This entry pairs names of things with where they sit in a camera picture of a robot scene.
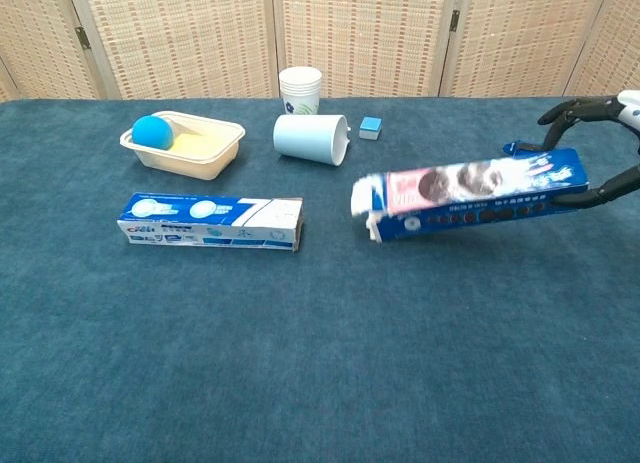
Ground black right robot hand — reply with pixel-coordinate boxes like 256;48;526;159
503;89;640;209

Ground blue cookie box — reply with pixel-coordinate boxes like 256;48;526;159
350;147;591;245

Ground blue white toothpaste box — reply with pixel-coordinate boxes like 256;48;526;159
116;192;305;253

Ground small blue white cube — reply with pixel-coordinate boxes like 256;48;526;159
358;116;384;141

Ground woven folding screen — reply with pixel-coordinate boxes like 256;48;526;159
0;0;640;103

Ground light blue plastic cup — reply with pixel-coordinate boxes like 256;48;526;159
272;113;352;168

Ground stacked white paper cups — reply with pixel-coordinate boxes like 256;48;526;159
278;66;323;117

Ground cream plastic food container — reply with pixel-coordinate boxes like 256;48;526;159
119;110;247;182

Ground yellow sponge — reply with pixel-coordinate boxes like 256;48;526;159
168;134;221;156

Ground blue ball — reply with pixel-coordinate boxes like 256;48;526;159
131;115;175;149

